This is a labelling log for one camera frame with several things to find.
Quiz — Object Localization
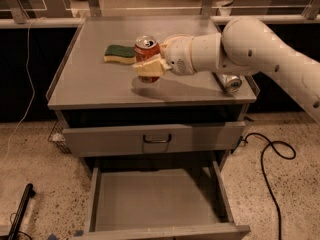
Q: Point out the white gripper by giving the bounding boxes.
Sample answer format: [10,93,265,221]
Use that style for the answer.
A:
[133,34,195,77]

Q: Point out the red coke can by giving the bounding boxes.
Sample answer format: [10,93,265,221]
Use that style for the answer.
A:
[134,35,160,83]

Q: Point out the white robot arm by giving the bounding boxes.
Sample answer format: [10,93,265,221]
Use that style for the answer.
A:
[133,17,320,123]

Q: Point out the blue silver can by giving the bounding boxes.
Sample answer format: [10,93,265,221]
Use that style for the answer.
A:
[216,74,242,93]

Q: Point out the grey cabinet counter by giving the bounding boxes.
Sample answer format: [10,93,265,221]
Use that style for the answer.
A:
[48,15,257,111]

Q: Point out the grey upper drawer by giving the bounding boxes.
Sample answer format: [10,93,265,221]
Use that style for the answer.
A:
[63,121,245,157]

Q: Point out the grey open middle drawer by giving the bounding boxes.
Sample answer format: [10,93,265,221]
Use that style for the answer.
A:
[72,161,250,240]

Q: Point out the green yellow sponge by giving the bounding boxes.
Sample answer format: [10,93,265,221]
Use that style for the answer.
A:
[104,45,136,65]

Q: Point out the black bar on floor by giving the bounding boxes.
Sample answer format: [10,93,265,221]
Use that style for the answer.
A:
[7,183,35,240]

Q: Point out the black drawer handle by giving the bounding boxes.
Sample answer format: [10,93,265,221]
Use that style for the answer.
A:
[143,134,172,144]

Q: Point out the white hanging cable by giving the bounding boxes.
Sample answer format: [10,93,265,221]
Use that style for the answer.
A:
[0,17,46,172]

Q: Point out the wire mesh basket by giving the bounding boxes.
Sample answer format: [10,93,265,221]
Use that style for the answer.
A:
[47,121,71,154]

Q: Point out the black floor cable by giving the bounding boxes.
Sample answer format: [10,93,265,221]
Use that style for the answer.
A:
[240,132,297,240]

